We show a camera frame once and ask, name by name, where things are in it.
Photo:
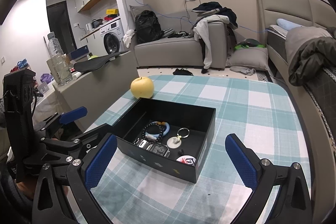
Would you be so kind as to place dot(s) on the dark door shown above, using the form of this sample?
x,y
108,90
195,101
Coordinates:
x,y
59,22

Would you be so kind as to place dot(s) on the pile of clothes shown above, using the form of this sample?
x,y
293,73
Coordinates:
x,y
210,31

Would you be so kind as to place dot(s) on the round white red badge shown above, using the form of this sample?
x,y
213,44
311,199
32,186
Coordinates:
x,y
187,159

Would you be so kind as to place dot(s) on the grey side cabinet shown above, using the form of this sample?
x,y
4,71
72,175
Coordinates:
x,y
98,90

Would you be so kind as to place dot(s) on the black backpack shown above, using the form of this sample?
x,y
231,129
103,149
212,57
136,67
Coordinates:
x,y
147,27

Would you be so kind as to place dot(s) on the yellow box on shelf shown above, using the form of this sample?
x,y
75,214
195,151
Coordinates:
x,y
112,11

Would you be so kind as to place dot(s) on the grey blanket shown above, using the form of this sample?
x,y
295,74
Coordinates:
x,y
298,36

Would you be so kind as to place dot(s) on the yellow apple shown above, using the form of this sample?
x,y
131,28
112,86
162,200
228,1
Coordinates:
x,y
142,87

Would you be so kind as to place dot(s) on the light blue bangle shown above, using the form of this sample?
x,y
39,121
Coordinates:
x,y
162,127

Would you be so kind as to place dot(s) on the silver ring white keychain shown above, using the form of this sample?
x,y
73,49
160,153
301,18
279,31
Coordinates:
x,y
176,141

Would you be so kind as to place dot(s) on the grey sofa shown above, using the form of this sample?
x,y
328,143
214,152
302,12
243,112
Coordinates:
x,y
167,52

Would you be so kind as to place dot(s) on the clear plastic water bottle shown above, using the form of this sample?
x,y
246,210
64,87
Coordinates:
x,y
58,59

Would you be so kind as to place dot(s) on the light blue pillow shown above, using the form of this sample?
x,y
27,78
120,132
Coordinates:
x,y
287,25

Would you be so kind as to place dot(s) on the white washing machine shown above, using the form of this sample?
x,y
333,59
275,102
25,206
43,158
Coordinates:
x,y
112,35

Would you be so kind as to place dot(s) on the black flat pad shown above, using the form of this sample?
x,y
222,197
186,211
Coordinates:
x,y
95,63

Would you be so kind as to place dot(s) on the grey floor cushion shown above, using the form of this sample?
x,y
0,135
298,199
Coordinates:
x,y
255,57

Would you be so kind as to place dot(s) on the black cloth on floor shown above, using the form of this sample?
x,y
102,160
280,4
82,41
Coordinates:
x,y
182,72

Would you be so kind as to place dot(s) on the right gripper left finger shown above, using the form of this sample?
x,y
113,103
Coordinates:
x,y
97,160

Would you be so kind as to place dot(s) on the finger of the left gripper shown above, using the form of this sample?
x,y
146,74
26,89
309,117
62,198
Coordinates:
x,y
78,139
71,115

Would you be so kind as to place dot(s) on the blue book box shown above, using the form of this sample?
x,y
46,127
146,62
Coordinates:
x,y
78,53

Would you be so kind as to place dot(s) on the black cardboard box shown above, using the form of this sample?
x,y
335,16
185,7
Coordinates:
x,y
199,120

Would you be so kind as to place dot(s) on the silver metal wristwatch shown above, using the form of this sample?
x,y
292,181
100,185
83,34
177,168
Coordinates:
x,y
157,148

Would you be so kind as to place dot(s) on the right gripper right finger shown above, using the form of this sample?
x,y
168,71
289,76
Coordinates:
x,y
246,162

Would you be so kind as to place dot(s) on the dark green jacket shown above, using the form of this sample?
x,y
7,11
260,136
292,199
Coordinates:
x,y
310,58

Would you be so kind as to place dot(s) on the green cloth item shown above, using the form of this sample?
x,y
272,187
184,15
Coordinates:
x,y
248,43

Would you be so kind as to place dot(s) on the beige padded headboard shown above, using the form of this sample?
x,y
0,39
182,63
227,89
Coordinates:
x,y
303,12

